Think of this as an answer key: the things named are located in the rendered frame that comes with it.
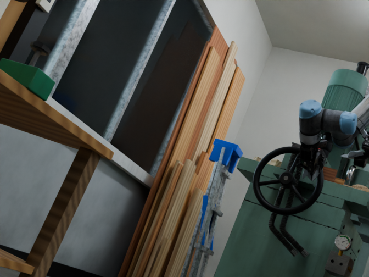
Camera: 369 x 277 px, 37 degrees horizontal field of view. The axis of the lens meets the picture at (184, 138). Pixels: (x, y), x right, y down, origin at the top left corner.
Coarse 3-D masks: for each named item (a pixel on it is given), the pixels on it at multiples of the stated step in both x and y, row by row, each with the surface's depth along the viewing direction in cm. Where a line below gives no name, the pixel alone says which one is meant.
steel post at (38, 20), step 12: (36, 0) 249; (48, 0) 249; (24, 12) 249; (36, 12) 248; (48, 12) 251; (24, 24) 246; (36, 24) 250; (12, 36) 246; (24, 36) 246; (36, 36) 252; (12, 48) 243; (24, 48) 248; (0, 60) 243; (24, 60) 250
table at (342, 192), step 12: (240, 168) 252; (252, 168) 249; (264, 168) 247; (276, 168) 234; (252, 180) 264; (300, 180) 228; (324, 180) 234; (324, 192) 232; (336, 192) 230; (348, 192) 228; (360, 192) 226; (348, 204) 233; (360, 204) 224
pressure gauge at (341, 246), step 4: (340, 236) 216; (344, 236) 216; (348, 236) 215; (336, 240) 216; (340, 240) 216; (344, 240) 215; (348, 240) 215; (336, 244) 216; (340, 244) 215; (344, 244) 215; (348, 244) 214; (340, 248) 214; (344, 248) 214; (348, 248) 214; (340, 252) 216
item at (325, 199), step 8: (264, 176) 246; (272, 184) 243; (280, 184) 241; (288, 192) 238; (304, 192) 235; (312, 192) 234; (320, 200) 231; (328, 200) 230; (336, 200) 229; (344, 200) 227; (344, 208) 231
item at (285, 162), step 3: (285, 153) 236; (288, 153) 235; (285, 156) 235; (288, 156) 234; (285, 159) 234; (288, 159) 234; (282, 162) 234; (285, 162) 234; (288, 162) 233; (282, 165) 234; (285, 165) 233; (282, 168) 233; (285, 168) 233; (303, 168) 230; (294, 171) 231; (303, 171) 229
